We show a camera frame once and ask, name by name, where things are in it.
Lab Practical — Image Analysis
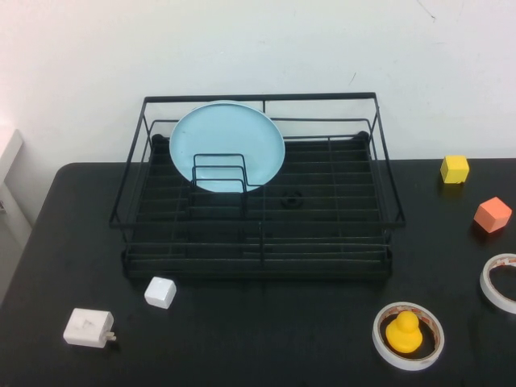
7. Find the black wire dish rack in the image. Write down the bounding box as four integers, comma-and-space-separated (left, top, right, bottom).
109, 92, 406, 281

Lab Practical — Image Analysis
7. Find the yellow cube block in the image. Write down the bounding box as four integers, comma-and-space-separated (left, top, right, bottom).
439, 155, 471, 185

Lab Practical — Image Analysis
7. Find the white double-sided tape roll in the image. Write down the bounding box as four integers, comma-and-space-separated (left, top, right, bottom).
478, 252, 516, 314
372, 301, 446, 372

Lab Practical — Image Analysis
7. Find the white furniture panel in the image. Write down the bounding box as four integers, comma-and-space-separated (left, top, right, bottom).
0, 127, 36, 259

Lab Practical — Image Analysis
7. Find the orange cube block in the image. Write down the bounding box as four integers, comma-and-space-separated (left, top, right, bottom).
472, 196, 513, 235

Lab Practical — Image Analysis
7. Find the light blue round plate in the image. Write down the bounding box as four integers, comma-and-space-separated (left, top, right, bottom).
169, 100, 286, 194

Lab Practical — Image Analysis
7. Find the small white cube block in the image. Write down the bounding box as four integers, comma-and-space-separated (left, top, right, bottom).
144, 276, 178, 310

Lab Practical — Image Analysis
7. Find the yellow rubber duck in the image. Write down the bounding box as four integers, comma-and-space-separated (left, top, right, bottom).
385, 312, 424, 355

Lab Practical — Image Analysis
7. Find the white power adapter plug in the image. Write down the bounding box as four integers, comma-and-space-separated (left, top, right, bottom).
62, 307, 119, 347

